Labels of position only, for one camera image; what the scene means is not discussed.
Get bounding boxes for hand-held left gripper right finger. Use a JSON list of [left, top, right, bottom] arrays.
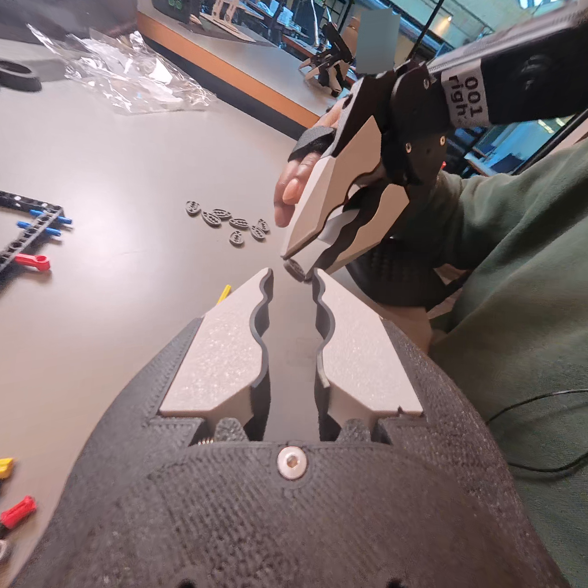
[[312, 269, 424, 428]]

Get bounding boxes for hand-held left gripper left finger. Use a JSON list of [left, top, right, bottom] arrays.
[[159, 268, 275, 425]]

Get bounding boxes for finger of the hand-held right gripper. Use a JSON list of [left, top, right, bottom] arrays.
[[280, 115, 385, 261], [311, 181, 411, 282]]

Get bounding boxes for cluster of grey discs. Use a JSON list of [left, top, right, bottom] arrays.
[[185, 200, 271, 249]]

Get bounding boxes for pile of small lego pieces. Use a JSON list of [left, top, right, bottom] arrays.
[[0, 457, 37, 563]]

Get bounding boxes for person's right forearm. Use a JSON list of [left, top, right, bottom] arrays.
[[429, 152, 588, 276]]

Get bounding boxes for person's right hand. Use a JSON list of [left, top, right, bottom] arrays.
[[273, 97, 353, 227]]

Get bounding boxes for black and tan device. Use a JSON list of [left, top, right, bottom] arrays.
[[299, 23, 355, 98]]

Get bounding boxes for grey table with orange edge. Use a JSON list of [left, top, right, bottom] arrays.
[[137, 9, 322, 129]]

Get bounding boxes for person's green sweatshirt torso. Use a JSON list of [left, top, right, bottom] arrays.
[[427, 257, 588, 588]]

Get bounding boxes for plywood stand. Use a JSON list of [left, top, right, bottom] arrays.
[[190, 0, 257, 44]]

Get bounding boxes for clear plastic bag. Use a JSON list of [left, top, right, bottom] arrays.
[[27, 22, 217, 115]]

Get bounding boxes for black device with green display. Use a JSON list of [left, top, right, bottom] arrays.
[[152, 0, 191, 21]]

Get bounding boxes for black rubber tyre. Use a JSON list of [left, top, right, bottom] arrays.
[[0, 60, 43, 92]]

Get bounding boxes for black earphones with cable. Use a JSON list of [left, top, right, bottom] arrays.
[[487, 390, 588, 474]]

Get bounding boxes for black lego frame assembly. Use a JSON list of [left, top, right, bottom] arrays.
[[0, 190, 73, 276]]

